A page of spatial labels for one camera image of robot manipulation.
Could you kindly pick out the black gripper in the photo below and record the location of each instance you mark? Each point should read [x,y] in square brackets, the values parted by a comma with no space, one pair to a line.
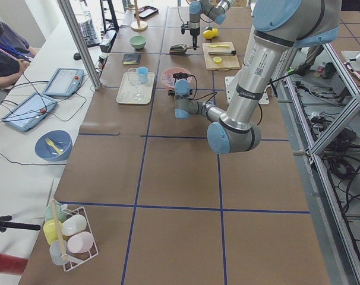
[193,32]
[180,76]

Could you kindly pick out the pink bowl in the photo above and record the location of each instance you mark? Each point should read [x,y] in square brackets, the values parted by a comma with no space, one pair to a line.
[166,81]

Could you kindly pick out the steel ice scoop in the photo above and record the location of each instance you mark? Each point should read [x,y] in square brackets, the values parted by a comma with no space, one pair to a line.
[181,49]

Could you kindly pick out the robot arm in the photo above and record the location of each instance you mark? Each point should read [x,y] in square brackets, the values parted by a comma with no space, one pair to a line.
[276,27]
[204,7]

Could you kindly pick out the clear ice cubes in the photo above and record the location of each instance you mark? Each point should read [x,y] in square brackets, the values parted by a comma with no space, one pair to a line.
[168,76]

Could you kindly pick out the light blue cup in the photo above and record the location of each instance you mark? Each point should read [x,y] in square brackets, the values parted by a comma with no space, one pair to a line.
[142,72]

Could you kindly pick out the white plastic cup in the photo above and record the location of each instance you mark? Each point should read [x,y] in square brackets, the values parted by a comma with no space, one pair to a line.
[73,225]

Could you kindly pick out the green plastic cup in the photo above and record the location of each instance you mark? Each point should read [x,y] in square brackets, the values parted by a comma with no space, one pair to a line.
[61,215]

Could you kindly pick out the pink plastic cup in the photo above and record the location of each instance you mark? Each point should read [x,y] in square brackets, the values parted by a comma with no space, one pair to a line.
[80,243]

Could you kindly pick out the yellow plastic cup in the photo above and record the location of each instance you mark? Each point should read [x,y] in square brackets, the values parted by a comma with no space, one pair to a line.
[49,229]

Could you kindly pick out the clear plastic cup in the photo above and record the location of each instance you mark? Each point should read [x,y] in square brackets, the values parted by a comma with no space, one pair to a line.
[55,254]

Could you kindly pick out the yellow lemon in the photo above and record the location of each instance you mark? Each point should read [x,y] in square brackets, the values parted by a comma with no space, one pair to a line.
[208,34]

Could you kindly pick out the steel cylinder black cap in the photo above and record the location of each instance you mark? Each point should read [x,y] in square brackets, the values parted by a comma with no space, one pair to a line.
[222,52]

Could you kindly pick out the wooden cutting board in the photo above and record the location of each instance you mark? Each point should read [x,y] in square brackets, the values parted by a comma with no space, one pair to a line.
[229,62]

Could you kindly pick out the yellow plastic knife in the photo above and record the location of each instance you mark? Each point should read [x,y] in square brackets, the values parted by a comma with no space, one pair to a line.
[218,46]

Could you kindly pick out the half lemon slice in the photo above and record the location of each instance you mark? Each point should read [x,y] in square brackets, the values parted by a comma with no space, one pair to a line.
[217,60]

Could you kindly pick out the cream bear tray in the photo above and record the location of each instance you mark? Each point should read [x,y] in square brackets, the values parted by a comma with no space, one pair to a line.
[128,94]

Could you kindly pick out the clear wine glass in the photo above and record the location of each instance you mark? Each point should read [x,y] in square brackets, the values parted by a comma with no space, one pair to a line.
[134,80]

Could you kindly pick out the grey yellow cloth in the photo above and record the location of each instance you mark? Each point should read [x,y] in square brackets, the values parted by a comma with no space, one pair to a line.
[131,59]

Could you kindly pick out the green bowl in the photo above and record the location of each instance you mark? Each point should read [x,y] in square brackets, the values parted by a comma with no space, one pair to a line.
[138,41]

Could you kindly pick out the dark tray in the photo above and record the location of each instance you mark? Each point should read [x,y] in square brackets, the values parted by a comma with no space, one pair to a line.
[147,11]

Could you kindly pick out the wooden stand round base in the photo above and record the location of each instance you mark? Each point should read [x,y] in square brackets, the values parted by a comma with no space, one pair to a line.
[137,24]

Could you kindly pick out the black keyboard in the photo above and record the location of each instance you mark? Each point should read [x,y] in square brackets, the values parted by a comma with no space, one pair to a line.
[89,33]

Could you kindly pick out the black computer mouse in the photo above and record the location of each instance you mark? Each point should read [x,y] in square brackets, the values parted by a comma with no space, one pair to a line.
[76,56]

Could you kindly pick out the teach pendant far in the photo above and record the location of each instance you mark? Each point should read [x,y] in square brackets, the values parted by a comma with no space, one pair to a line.
[64,82]

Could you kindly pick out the teach pendant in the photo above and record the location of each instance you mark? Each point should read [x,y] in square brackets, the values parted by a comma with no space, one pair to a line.
[30,112]
[64,82]

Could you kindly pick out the blue bowl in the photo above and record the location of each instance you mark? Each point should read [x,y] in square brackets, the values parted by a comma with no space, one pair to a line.
[61,138]

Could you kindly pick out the yellow plastic fork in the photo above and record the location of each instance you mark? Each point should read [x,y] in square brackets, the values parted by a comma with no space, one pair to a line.
[50,143]

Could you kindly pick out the teach pendant near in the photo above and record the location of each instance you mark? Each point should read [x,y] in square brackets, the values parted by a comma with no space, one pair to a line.
[30,112]

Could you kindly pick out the seated person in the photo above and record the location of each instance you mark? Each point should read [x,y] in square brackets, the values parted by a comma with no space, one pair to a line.
[16,55]

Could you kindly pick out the black tripod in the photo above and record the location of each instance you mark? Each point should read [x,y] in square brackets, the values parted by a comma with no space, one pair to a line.
[6,223]

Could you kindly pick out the red cylinder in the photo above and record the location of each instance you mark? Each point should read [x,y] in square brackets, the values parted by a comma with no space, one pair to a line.
[12,264]

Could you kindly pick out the aluminium frame post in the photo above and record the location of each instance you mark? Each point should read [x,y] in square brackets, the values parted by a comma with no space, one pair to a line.
[82,48]

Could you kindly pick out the aluminium frame rack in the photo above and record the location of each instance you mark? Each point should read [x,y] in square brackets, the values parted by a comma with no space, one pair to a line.
[325,105]

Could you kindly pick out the white wire cup rack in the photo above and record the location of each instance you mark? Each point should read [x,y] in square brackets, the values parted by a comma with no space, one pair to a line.
[74,260]

